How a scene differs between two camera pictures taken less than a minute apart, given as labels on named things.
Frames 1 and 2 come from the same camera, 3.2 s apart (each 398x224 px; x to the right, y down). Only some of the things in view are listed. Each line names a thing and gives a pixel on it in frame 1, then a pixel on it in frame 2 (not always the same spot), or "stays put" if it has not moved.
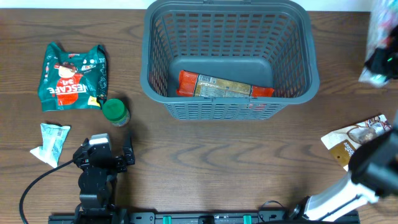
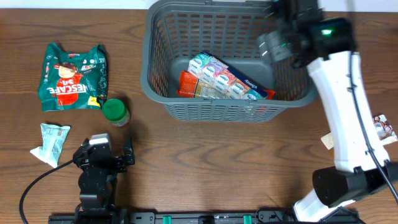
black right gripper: [380, 62] -> [292, 17]
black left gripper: [120, 161] stays put
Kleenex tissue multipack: [383, 18] -> [204, 66]
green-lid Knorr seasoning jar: [115, 111] stays put
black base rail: [189, 218] stays put
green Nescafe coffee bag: [73, 80] stays put
